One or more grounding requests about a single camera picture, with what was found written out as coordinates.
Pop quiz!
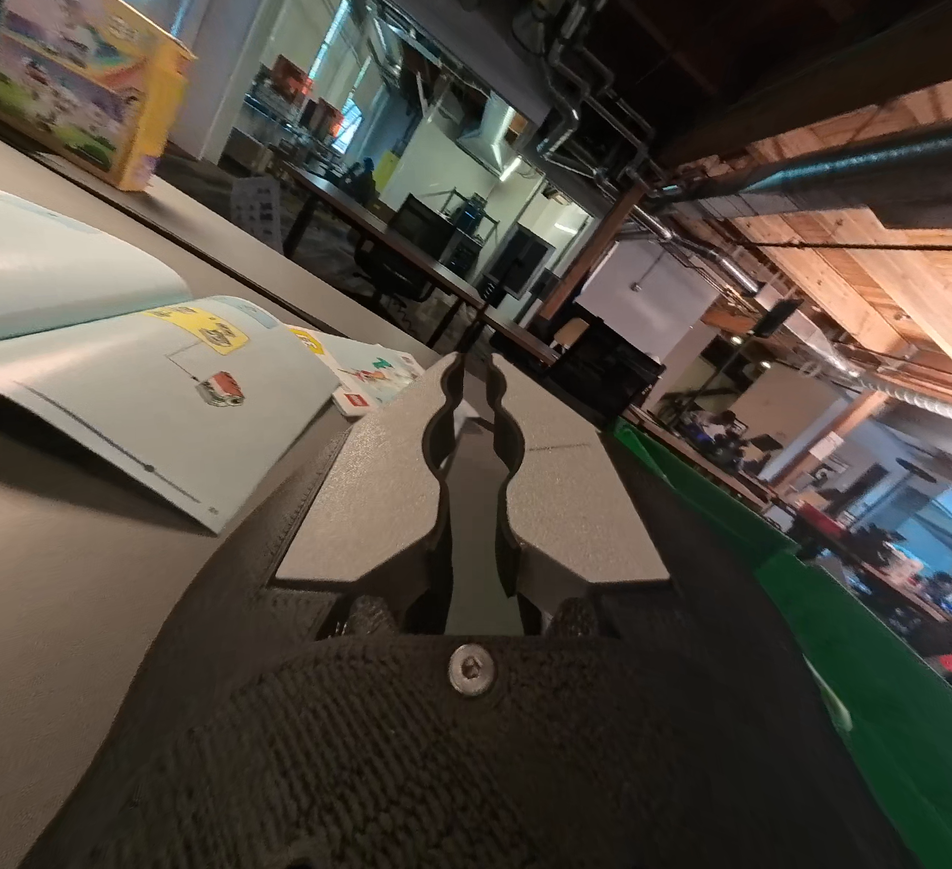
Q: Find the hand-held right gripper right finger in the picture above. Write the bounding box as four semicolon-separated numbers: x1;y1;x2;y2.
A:
482;353;672;601

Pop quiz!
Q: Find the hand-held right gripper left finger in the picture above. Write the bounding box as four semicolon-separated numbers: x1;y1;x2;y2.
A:
274;351;467;636

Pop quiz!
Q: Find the green plastic bin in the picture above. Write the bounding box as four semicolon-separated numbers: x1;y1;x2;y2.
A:
610;415;952;869

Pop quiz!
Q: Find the yellow lego box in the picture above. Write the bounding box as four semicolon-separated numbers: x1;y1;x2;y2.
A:
0;0;199;193

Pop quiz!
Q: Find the white picture instruction booklet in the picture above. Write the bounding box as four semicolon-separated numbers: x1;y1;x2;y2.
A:
331;352;428;418

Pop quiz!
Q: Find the black mesh chair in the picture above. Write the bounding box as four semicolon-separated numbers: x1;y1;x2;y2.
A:
554;317;668;425

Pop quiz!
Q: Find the yellow instruction booklet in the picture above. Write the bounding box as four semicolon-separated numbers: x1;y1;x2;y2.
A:
285;323;352;368

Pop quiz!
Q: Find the black office chair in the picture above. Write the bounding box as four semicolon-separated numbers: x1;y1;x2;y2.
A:
352;229;447;306

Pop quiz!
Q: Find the long dark wooden table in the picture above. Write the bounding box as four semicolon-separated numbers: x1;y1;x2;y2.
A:
285;162;560;364

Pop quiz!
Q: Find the monitor on stand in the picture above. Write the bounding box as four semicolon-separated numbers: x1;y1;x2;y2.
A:
504;224;571;302

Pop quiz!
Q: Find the light blue instruction booklet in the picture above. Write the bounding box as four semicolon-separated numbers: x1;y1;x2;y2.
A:
0;190;345;535

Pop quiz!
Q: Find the black cabinet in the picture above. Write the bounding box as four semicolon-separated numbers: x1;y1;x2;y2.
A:
390;193;460;263

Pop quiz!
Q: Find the white printed sign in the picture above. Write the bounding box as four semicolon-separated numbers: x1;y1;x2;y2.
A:
231;176;285;247

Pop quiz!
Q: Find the wooden post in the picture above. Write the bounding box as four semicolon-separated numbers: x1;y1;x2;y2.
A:
534;183;650;325

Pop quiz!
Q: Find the long round metal duct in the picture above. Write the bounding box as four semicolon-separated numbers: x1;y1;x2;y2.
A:
654;128;952;219

